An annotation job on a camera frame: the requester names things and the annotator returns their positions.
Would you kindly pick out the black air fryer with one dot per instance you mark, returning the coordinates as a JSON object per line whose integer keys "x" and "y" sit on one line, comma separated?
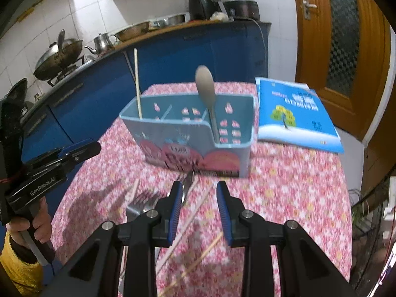
{"x": 204, "y": 4}

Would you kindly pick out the steel wok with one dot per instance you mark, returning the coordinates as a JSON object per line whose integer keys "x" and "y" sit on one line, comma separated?
{"x": 58, "y": 58}

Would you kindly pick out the wooden spoon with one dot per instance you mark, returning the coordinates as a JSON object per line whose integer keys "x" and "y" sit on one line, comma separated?
{"x": 205, "y": 86}

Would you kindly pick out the metal spoon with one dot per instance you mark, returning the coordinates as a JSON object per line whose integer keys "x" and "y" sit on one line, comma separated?
{"x": 188, "y": 188}

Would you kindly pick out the blue book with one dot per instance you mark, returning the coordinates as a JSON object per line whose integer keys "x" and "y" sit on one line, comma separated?
{"x": 294, "y": 114}

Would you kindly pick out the black pan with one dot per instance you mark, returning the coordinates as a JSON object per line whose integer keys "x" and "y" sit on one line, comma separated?
{"x": 17, "y": 92}

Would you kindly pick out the dark rice cooker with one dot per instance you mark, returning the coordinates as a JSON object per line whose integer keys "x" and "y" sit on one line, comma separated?
{"x": 243, "y": 8}

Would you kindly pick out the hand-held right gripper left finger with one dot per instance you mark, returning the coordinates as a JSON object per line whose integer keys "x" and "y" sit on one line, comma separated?
{"x": 174, "y": 213}

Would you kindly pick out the metal fork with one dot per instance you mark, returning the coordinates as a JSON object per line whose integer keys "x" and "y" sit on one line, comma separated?
{"x": 134, "y": 207}
{"x": 152, "y": 200}

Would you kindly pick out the pink floral tablecloth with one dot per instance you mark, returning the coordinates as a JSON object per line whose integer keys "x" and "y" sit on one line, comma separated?
{"x": 294, "y": 198}

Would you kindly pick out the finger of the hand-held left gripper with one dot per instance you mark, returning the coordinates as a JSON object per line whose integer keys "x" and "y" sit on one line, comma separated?
{"x": 72, "y": 149}
{"x": 88, "y": 151}

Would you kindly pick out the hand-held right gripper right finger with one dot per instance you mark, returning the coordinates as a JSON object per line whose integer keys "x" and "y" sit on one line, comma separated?
{"x": 223, "y": 213}

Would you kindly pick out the clear plastic bag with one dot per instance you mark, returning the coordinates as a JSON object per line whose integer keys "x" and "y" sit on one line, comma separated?
{"x": 220, "y": 16}

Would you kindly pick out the blue kitchen cabinets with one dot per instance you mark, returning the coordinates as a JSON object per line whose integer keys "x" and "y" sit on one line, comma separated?
{"x": 173, "y": 55}

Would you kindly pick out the large steel basin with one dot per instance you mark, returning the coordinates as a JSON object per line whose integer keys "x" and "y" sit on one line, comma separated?
{"x": 133, "y": 31}

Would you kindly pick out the steel kettle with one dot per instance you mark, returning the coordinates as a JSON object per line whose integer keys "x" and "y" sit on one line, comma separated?
{"x": 103, "y": 43}

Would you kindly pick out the wooden door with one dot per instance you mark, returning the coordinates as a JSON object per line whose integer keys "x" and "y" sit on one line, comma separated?
{"x": 343, "y": 52}

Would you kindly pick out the blue plastic utensil holder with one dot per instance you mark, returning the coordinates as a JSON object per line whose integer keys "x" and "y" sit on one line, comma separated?
{"x": 185, "y": 148}

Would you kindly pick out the person's left forearm yellow sleeve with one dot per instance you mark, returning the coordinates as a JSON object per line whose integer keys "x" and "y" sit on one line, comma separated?
{"x": 15, "y": 272}

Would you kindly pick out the person's left hand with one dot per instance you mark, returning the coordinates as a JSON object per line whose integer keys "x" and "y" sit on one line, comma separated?
{"x": 38, "y": 222}

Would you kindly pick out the wooden chopstick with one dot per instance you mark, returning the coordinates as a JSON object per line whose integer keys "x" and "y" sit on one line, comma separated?
{"x": 198, "y": 205}
{"x": 137, "y": 86}
{"x": 205, "y": 252}
{"x": 134, "y": 190}

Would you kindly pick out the small steel basin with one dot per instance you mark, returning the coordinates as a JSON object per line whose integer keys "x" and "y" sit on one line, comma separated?
{"x": 174, "y": 19}

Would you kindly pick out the gas stove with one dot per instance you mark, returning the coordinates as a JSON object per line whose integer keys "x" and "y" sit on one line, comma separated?
{"x": 69, "y": 72}

